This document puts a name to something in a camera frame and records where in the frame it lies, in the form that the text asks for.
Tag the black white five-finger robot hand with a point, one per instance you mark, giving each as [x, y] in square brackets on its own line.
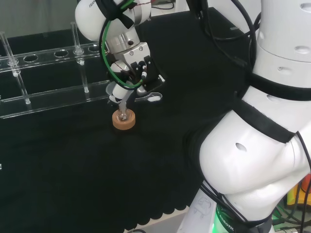
[119, 92]

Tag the small glass round-bottom flask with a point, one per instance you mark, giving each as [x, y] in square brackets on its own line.
[122, 116]

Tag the glass weighing funnel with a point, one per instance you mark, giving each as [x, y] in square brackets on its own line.
[153, 97]

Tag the clear acrylic funnel stand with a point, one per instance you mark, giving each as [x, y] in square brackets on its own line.
[48, 97]

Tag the black cloth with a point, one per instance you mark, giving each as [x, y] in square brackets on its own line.
[73, 170]

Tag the grey tape strip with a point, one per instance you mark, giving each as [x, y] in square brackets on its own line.
[235, 28]

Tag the pale printed booklet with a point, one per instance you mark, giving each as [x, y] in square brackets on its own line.
[199, 208]

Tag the yellow stop button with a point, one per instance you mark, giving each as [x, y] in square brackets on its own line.
[292, 196]

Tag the wrist camera with silver mount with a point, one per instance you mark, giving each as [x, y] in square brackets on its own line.
[155, 75]

